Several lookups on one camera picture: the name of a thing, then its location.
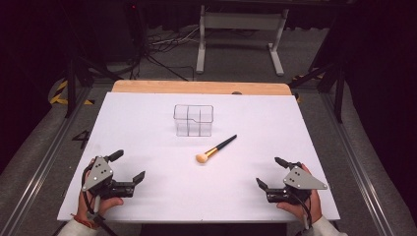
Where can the clear plastic organizer box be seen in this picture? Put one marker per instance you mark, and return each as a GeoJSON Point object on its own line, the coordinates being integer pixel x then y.
{"type": "Point", "coordinates": [193, 119]}

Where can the white metal stand frame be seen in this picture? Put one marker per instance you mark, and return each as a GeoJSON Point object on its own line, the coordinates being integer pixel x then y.
{"type": "Point", "coordinates": [241, 21]}

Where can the black tape floor mark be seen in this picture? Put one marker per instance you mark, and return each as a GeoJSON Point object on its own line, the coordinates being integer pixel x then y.
{"type": "Point", "coordinates": [82, 137]}

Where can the white board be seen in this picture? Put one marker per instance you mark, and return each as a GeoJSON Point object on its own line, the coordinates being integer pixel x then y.
{"type": "Point", "coordinates": [203, 190]}

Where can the person's left hand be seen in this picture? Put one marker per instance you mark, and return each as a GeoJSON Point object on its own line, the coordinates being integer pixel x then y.
{"type": "Point", "coordinates": [87, 205]}

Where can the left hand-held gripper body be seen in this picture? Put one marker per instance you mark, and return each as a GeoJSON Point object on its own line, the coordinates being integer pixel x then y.
{"type": "Point", "coordinates": [98, 175]}

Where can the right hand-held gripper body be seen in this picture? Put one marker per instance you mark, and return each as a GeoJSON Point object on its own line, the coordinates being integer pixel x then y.
{"type": "Point", "coordinates": [301, 182]}

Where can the black gold makeup brush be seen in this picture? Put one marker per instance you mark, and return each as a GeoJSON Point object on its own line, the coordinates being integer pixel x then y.
{"type": "Point", "coordinates": [216, 149]}

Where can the person's dark clothing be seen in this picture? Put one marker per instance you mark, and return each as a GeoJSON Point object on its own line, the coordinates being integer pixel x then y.
{"type": "Point", "coordinates": [213, 229]}

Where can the yellow black floor tape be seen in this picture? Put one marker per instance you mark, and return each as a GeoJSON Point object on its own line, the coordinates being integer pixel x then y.
{"type": "Point", "coordinates": [306, 77]}

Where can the aluminium floor rail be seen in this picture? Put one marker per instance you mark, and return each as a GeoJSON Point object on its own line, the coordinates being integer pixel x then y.
{"type": "Point", "coordinates": [360, 170]}
{"type": "Point", "coordinates": [39, 167]}

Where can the person's right hand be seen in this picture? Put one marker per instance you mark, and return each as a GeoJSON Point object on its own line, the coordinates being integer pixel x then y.
{"type": "Point", "coordinates": [309, 206]}

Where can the wooden table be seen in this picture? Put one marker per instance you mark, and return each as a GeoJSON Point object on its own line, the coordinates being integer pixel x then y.
{"type": "Point", "coordinates": [196, 87]}

